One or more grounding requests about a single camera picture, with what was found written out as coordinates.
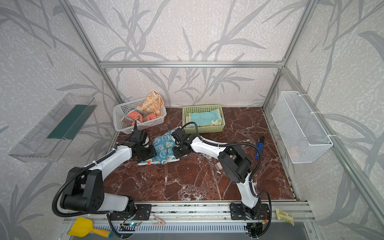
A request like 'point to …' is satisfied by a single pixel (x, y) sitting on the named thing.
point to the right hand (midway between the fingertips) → (177, 149)
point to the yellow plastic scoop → (83, 226)
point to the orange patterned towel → (153, 103)
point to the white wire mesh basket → (303, 138)
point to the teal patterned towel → (163, 146)
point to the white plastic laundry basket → (120, 111)
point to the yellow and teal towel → (212, 117)
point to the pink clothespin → (161, 222)
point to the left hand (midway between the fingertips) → (156, 149)
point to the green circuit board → (131, 224)
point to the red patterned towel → (140, 116)
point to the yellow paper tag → (285, 216)
